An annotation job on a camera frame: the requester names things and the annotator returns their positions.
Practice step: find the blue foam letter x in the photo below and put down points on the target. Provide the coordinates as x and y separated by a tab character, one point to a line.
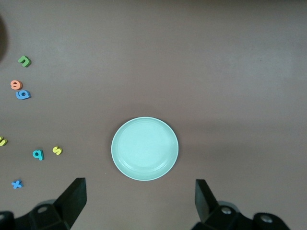
17	184

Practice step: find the blue foam letter g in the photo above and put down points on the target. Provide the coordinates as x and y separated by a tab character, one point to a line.
27	92

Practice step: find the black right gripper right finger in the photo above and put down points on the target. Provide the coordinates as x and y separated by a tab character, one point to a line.
206	206

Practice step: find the green foam letter n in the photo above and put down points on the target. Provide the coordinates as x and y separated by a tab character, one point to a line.
25	58

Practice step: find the brown table cover mat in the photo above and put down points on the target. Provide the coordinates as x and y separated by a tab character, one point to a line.
216	72

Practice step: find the yellow foam letter u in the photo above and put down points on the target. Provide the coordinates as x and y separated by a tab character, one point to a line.
3	142

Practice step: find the teal foam letter b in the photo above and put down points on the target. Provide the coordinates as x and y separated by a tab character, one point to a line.
41	155

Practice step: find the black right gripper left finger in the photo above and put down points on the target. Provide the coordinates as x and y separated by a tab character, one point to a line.
69	203

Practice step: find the green plate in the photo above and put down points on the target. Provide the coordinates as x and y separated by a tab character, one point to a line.
144	148

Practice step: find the orange foam letter e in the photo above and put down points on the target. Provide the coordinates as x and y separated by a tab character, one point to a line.
19	86

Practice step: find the yellow foam letter s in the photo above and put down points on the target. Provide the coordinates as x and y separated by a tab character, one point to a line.
57	150

